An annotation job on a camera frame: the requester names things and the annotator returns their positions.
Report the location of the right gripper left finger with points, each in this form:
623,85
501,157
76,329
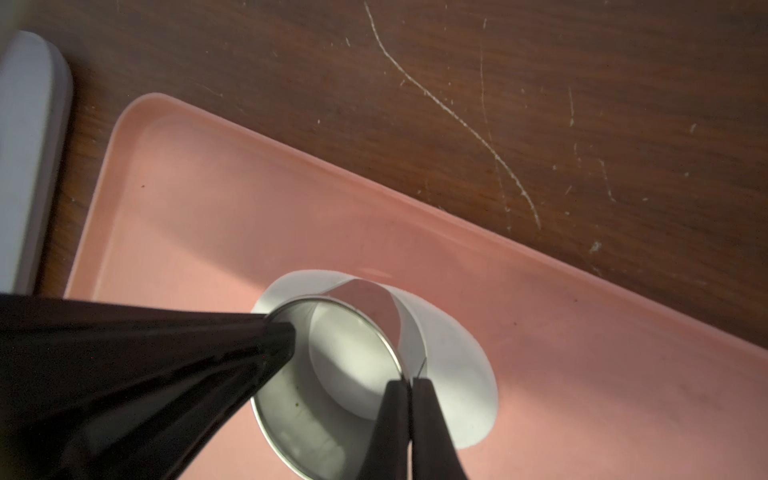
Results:
387,454

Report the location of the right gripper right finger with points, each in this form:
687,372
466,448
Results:
433,452

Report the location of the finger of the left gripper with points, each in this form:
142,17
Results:
105,391

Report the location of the small dough piece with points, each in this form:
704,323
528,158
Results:
355,335

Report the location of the pink silicone mat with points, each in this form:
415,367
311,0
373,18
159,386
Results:
193,212

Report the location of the purple silicone mat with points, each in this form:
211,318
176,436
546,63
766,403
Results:
36,98

